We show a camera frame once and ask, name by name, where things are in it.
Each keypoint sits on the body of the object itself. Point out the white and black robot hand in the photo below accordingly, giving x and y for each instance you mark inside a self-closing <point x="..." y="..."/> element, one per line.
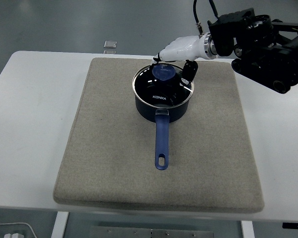
<point x="186" y="50"/>

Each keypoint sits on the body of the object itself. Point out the glass pot lid blue knob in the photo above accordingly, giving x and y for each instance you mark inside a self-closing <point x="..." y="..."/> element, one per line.
<point x="163" y="85"/>

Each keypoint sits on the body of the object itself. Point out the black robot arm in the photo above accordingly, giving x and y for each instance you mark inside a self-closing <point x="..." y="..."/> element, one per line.
<point x="258" y="47"/>

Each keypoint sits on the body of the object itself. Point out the small silver floor plate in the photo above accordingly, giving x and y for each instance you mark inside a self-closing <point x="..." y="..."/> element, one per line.
<point x="110" y="44"/>

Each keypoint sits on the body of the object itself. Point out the beige fabric mat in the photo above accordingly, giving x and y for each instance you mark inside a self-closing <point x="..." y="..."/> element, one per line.
<point x="159" y="138"/>

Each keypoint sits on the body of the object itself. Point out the grey metal plate with screws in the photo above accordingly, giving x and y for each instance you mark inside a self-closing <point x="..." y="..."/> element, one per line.
<point x="151" y="232"/>

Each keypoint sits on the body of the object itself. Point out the white table leg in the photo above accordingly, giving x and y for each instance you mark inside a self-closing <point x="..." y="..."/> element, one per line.
<point x="59" y="224"/>
<point x="247" y="229"/>

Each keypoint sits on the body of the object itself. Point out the white power adapter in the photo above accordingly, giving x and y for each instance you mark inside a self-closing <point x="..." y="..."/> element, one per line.
<point x="14" y="235"/>

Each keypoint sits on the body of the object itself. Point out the black bracket under table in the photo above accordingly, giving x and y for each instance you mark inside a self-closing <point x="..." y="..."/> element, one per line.
<point x="295" y="225"/>

